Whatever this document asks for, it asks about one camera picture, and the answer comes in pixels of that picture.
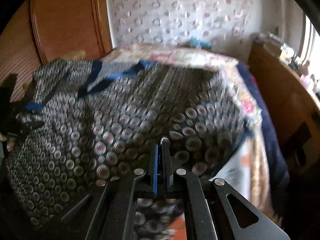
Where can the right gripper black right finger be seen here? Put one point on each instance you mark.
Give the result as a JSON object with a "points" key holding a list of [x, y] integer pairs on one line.
{"points": [[168, 178]]}

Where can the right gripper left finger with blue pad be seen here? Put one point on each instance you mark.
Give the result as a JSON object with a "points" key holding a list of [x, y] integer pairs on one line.
{"points": [[153, 170]]}

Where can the navy circle-patterned garment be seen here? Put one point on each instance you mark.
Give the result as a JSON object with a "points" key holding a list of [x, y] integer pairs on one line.
{"points": [[89, 122]]}

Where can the orange-fruit print bedsheet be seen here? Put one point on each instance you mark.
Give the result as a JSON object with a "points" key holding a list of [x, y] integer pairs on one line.
{"points": [[237, 193]]}

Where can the floral quilt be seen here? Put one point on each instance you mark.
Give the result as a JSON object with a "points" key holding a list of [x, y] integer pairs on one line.
{"points": [[200, 59]]}

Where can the brown furry cushion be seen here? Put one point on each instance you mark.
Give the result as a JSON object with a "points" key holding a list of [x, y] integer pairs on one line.
{"points": [[74, 55]]}

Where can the brown wooden louvered wardrobe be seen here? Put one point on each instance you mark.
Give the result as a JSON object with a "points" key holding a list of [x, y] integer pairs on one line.
{"points": [[42, 30]]}

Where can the dark blue blanket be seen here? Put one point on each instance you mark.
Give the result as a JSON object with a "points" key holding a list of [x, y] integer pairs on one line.
{"points": [[278, 170]]}

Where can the cardboard box with blue bag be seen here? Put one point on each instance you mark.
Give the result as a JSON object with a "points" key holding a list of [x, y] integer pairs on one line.
{"points": [[198, 44]]}

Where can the wooden sideboard cabinet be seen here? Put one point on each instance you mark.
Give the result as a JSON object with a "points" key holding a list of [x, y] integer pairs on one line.
{"points": [[293, 109]]}

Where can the stack of papers and boxes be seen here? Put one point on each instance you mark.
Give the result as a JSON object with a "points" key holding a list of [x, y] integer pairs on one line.
{"points": [[276, 47]]}

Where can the sheer circle-patterned curtain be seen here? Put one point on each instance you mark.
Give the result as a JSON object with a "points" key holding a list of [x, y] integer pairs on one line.
{"points": [[227, 26]]}

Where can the pink ceramic figurine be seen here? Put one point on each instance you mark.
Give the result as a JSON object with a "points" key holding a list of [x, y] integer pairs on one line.
{"points": [[304, 68]]}

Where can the window with frame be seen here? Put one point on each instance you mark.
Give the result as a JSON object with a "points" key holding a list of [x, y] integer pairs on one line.
{"points": [[310, 47]]}

